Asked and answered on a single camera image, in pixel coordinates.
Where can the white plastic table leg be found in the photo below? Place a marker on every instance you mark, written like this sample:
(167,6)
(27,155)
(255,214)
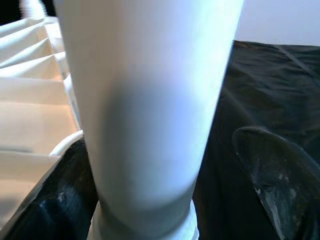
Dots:
(150,100)
(31,7)

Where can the black plastic table cloth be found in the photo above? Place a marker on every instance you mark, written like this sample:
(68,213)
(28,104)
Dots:
(262,87)

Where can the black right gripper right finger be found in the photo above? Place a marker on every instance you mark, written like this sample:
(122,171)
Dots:
(287,187)

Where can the white plastic table top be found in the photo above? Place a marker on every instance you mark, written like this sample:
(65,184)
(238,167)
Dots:
(30,112)

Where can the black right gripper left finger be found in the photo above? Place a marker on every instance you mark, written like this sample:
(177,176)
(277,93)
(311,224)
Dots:
(50,205)

